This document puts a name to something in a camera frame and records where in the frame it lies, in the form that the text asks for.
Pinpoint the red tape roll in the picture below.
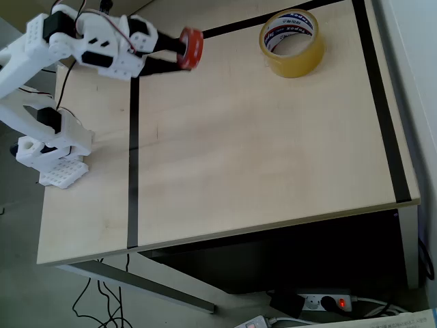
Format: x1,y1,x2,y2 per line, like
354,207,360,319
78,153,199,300
177,27,205,71

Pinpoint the yellow packing tape roll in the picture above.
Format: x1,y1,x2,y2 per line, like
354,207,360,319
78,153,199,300
258,9,325,79

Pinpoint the grey table foot beam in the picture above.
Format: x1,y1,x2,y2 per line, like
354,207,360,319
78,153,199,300
56,261,216,314

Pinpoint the black power adapter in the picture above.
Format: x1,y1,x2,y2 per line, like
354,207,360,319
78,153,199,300
269,290,306,320

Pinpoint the small white power strip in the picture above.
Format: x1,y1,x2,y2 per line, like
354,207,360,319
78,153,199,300
234,316,270,328

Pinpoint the round black plug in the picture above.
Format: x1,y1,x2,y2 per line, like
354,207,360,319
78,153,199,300
320,295,339,313

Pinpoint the grey table leg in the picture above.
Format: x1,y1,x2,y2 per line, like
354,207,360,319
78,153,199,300
397,204,421,290

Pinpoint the white paper sheet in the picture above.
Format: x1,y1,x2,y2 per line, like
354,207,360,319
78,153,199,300
296,307,437,328

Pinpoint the red white black servo cable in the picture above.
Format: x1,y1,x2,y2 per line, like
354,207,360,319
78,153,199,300
101,15,137,55

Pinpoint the white perforated base plate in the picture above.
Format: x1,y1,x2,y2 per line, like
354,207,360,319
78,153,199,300
39,159,89,189

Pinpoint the black floor cable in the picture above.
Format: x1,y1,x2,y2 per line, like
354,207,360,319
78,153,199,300
97,254,132,328
72,277,115,325

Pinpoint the white power strip red switch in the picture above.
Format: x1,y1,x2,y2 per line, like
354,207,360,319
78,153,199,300
296,289,358,314

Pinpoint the white power cable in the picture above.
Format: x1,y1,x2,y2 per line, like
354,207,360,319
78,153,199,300
354,296,408,317

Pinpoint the black looped cable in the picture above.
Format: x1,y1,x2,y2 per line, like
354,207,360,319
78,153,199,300
417,237,436,279

